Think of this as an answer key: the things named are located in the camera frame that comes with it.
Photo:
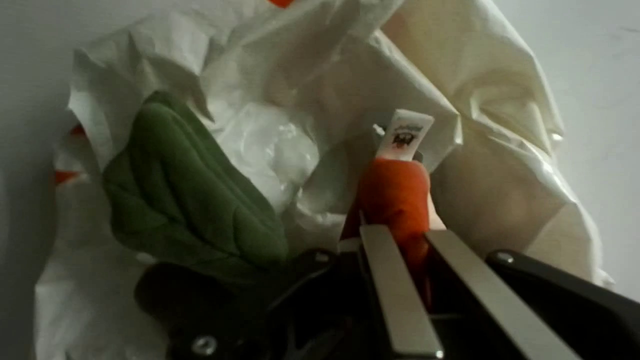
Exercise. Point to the gripper right finger with silver pad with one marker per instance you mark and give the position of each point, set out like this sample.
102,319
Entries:
511,306

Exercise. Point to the gripper left finger with silver pad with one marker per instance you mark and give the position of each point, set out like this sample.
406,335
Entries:
351,305

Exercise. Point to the white orange plastic bag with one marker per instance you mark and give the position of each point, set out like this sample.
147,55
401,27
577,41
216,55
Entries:
297,95

